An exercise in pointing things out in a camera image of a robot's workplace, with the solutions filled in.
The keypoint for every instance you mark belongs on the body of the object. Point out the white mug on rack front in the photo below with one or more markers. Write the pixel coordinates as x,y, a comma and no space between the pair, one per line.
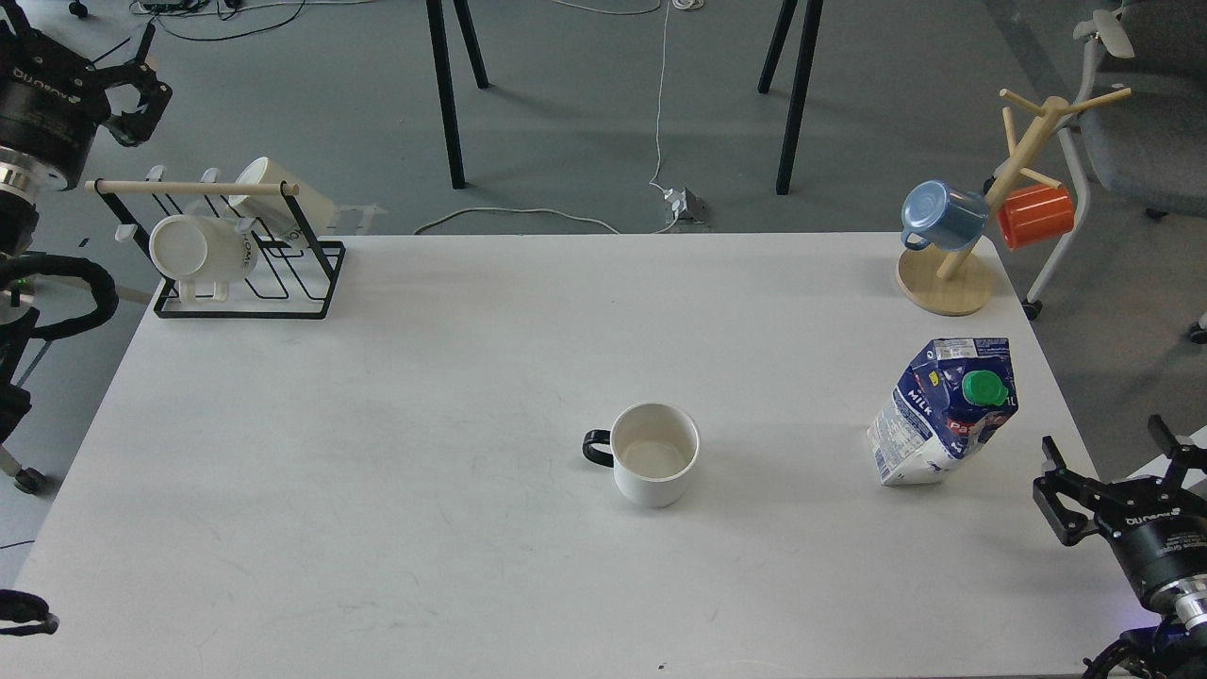
196,250

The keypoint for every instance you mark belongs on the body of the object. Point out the black table legs left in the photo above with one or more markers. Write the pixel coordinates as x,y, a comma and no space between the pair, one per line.
437,28

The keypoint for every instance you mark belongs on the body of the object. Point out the black table legs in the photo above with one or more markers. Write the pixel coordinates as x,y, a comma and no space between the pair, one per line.
808,43
437,28

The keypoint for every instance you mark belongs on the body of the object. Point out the blue mug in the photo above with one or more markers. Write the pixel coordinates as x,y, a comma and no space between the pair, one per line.
936,214

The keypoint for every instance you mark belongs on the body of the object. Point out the white power adapter plug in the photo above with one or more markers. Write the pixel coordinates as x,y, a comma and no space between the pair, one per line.
683,207

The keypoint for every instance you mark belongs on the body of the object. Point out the black wire mug rack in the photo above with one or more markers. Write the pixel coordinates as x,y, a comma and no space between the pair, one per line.
287,283

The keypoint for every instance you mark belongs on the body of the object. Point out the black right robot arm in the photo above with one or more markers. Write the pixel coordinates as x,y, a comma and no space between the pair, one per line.
1174,648

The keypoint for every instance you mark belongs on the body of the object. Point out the grey office chair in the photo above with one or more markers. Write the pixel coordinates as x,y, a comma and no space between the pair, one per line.
1141,131

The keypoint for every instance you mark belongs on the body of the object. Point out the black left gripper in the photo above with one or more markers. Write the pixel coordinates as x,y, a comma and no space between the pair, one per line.
48,112

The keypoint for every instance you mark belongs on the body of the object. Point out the white mug black handle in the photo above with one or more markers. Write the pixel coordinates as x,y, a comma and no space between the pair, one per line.
652,450

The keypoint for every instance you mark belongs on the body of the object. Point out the wooden mug tree stand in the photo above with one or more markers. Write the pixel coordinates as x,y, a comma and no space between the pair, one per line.
957,282

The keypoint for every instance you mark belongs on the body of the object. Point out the orange mug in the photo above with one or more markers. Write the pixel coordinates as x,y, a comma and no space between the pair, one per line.
1034,214

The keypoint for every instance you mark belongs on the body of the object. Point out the blue white milk carton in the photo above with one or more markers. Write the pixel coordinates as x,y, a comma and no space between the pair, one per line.
948,403

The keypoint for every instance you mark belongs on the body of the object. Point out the black table legs right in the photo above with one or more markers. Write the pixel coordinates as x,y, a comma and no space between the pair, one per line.
808,43

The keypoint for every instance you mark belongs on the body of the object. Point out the cream mug on rack rear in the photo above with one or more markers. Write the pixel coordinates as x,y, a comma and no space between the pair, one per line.
272,208

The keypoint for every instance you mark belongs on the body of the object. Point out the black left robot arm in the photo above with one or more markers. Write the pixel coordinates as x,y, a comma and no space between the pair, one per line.
23,178

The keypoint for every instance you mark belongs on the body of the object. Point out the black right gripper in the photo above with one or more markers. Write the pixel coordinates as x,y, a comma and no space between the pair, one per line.
1165,542

